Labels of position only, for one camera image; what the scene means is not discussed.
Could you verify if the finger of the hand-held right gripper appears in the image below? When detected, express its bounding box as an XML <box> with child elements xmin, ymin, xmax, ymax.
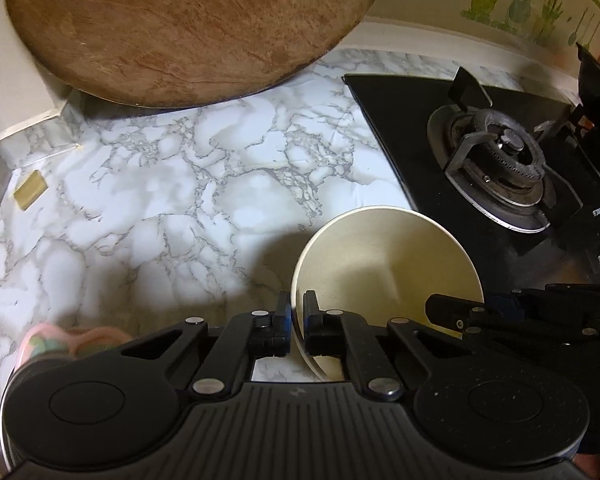
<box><xmin>425</xmin><ymin>294</ymin><xmax>498</xmax><ymax>336</ymax></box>
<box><xmin>495</xmin><ymin>290</ymin><xmax>546</xmax><ymax>318</ymax></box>

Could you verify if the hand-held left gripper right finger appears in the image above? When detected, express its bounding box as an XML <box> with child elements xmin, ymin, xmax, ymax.
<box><xmin>302</xmin><ymin>290</ymin><xmax>473</xmax><ymax>403</ymax></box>

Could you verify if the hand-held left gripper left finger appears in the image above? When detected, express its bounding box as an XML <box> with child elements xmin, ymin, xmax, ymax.
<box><xmin>120</xmin><ymin>290</ymin><xmax>293</xmax><ymax>396</ymax></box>

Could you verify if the cream bowl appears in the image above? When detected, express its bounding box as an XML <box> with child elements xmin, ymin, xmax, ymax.
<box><xmin>290</xmin><ymin>205</ymin><xmax>485</xmax><ymax>383</ymax></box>

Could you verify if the pink bear-shaped plate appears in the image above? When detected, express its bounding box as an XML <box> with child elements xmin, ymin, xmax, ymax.
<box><xmin>17</xmin><ymin>324</ymin><xmax>131</xmax><ymax>361</ymax></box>

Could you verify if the gas stove burner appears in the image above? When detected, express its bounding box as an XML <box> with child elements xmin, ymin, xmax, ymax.
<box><xmin>427</xmin><ymin>105</ymin><xmax>556</xmax><ymax>233</ymax></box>

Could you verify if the black gas stove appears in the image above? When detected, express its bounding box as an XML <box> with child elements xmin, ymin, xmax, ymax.
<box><xmin>343</xmin><ymin>72</ymin><xmax>600</xmax><ymax>301</ymax></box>

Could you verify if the small olive block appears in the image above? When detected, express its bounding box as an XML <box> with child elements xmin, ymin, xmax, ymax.
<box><xmin>14</xmin><ymin>170</ymin><xmax>48</xmax><ymax>211</ymax></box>

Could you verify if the round wooden cutting board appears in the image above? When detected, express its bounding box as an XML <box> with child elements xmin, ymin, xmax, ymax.
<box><xmin>2</xmin><ymin>0</ymin><xmax>395</xmax><ymax>109</ymax></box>

